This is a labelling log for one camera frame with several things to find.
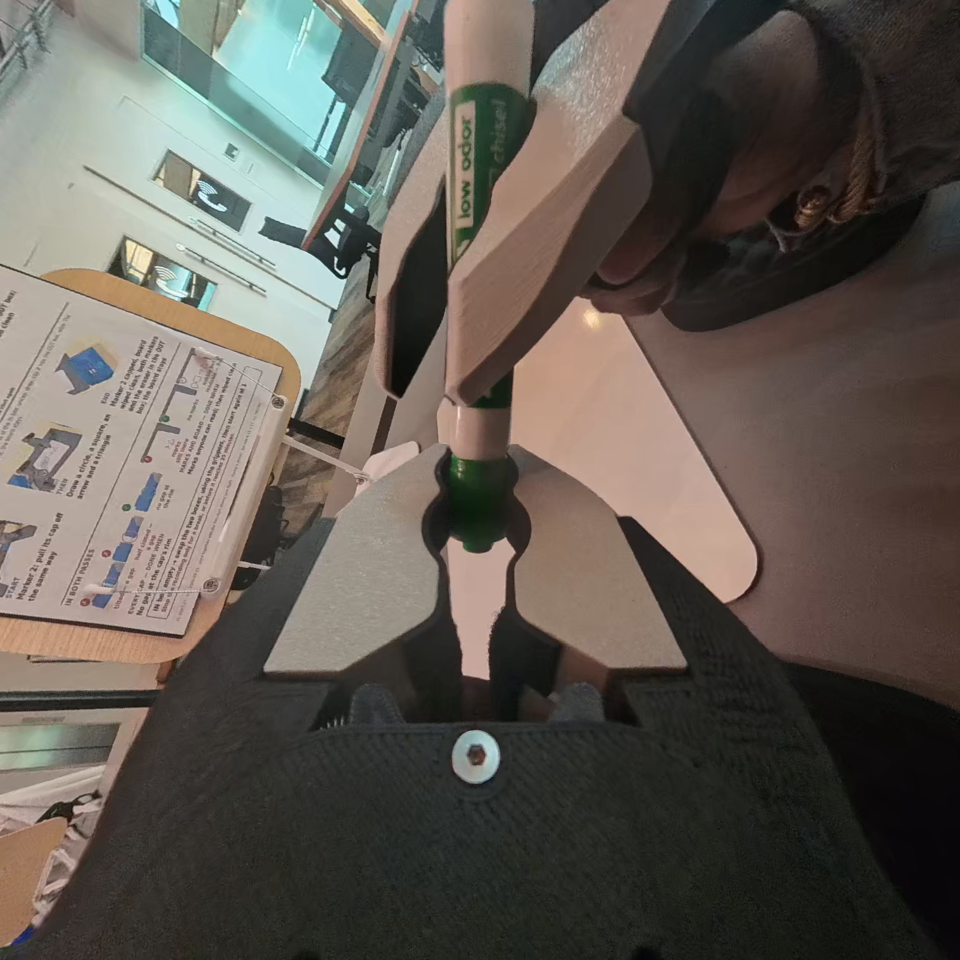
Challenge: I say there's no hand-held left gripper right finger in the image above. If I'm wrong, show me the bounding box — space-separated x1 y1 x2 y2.
488 446 688 711

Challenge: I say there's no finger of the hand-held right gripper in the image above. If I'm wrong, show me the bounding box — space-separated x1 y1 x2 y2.
371 90 454 403
446 0 676 409

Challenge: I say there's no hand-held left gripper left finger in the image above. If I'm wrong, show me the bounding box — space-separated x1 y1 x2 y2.
266 446 466 715

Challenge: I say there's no green whiteboard marker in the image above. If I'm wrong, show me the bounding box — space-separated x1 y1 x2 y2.
440 0 537 459

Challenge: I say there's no white whiteboard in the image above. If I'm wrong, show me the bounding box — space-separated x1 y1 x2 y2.
338 300 760 676

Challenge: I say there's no green marker cap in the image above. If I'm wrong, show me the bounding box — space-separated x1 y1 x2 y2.
446 447 519 553

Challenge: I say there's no person's right forearm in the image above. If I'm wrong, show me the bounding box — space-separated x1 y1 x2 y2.
795 0 960 211

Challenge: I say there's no person's right hand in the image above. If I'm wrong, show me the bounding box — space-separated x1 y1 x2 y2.
585 8 886 316

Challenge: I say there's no black office chair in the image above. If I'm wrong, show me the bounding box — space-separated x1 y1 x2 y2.
258 203 384 282

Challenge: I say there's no wooden office desk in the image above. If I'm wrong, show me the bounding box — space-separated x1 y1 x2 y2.
300 0 421 256

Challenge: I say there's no white table sign stand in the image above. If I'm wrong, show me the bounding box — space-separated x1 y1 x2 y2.
0 266 421 666

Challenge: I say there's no gold bracelet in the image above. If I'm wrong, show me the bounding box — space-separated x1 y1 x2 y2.
765 120 886 249

